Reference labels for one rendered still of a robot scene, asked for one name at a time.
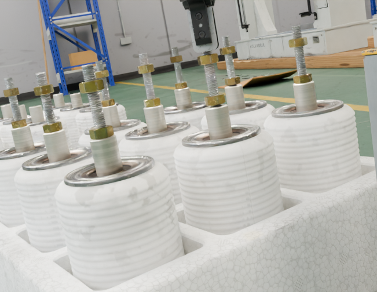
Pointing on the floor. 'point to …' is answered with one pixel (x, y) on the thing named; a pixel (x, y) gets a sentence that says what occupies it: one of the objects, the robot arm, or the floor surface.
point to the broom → (43, 46)
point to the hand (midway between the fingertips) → (203, 29)
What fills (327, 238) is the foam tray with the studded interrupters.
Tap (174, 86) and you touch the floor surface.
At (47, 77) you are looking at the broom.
